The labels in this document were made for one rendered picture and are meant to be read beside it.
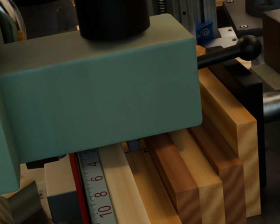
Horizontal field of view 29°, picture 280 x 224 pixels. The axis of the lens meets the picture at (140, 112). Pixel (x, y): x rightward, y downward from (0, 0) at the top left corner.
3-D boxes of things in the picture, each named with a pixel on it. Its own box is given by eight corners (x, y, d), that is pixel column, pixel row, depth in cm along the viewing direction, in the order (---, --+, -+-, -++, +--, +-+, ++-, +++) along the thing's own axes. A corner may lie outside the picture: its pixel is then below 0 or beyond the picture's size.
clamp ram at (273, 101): (338, 170, 43) (341, 65, 39) (249, 191, 42) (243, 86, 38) (288, 122, 51) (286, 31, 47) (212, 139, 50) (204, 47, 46)
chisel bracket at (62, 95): (206, 143, 41) (196, 35, 37) (19, 185, 39) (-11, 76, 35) (180, 105, 47) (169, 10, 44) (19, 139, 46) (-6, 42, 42)
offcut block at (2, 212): (20, 198, 65) (13, 171, 63) (42, 207, 63) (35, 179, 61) (-7, 216, 62) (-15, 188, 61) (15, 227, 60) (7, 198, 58)
